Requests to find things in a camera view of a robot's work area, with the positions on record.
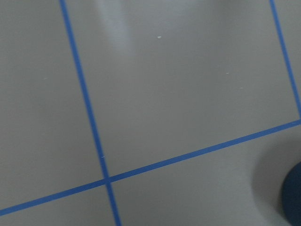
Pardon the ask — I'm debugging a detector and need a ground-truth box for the blue saucepan with handle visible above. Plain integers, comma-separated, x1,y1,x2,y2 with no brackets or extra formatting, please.
281,162,301,226

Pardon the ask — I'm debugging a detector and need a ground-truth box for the brown table mat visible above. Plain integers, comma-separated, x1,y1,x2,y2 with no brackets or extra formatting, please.
0,0,301,226

